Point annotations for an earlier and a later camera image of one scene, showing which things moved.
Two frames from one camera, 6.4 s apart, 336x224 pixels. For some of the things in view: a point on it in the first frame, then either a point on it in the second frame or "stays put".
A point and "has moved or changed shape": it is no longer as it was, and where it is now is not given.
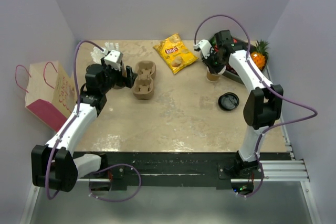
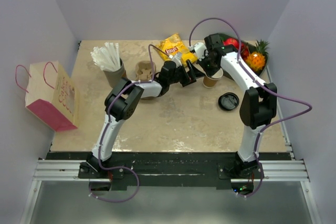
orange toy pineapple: [260, 55] stays put
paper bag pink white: [50, 95] stays put
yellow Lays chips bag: [175, 53] stays put
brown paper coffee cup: [213, 77] has moved or changed shape
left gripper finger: [130, 76] to [191, 71]
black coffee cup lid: [228, 101] stays put
